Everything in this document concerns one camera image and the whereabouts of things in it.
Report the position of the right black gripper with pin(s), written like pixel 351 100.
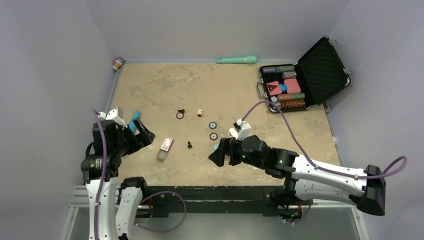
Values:
pixel 218 156

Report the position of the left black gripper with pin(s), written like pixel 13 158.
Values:
pixel 143 138

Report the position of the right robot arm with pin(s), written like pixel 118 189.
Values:
pixel 307 180

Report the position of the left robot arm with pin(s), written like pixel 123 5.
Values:
pixel 113 205

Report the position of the grey poker chip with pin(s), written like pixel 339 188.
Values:
pixel 212 125

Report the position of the brown poker chip left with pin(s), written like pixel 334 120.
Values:
pixel 180 115

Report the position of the small orange toy figure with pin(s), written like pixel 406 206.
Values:
pixel 118 63

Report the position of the mint green microphone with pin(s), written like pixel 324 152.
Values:
pixel 238 60

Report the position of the black poker chip case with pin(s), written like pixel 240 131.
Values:
pixel 316 77

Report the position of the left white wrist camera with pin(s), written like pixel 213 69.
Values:
pixel 116 114

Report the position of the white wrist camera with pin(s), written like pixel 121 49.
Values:
pixel 116 114
pixel 240 130

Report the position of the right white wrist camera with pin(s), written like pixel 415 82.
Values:
pixel 240 130

